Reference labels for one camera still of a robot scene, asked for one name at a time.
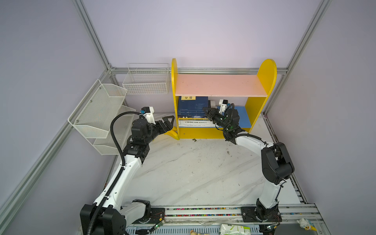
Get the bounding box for white Chokladfabriken book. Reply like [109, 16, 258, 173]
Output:
[178, 120, 212, 124]

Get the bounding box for small toy figure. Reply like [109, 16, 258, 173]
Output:
[296, 218, 317, 231]

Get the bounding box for white green carton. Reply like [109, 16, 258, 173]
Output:
[219, 224, 251, 235]

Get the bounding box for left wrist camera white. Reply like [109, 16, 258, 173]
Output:
[140, 106, 156, 125]

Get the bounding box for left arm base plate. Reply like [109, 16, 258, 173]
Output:
[133, 207, 165, 224]

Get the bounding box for yellow banana bunch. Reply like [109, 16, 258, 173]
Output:
[165, 126, 180, 140]

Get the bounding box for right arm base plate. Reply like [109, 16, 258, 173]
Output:
[240, 205, 282, 223]

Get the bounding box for white mesh two-tier rack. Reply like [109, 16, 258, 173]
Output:
[68, 80, 136, 155]

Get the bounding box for aluminium front rail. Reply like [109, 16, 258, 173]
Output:
[125, 204, 330, 235]

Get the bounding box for white wire basket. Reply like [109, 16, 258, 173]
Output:
[122, 63, 171, 95]

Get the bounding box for yellow pink blue bookshelf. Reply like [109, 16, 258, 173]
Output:
[171, 59, 277, 132]

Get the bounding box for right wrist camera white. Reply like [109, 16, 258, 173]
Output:
[219, 99, 228, 114]

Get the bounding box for black corrugated cable left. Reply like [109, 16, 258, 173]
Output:
[86, 111, 142, 235]

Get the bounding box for yellow paperback book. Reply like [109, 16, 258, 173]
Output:
[178, 117, 209, 120]

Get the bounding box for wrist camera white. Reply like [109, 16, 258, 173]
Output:
[140, 106, 156, 125]
[219, 99, 228, 114]

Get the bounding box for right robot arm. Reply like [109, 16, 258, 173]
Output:
[203, 104, 295, 221]

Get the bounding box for blue book yellow label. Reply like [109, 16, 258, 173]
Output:
[177, 97, 210, 114]
[178, 114, 207, 119]

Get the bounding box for white Javen Mao portfolio book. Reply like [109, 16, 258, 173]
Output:
[179, 123, 215, 128]

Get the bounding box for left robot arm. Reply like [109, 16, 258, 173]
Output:
[80, 113, 175, 235]

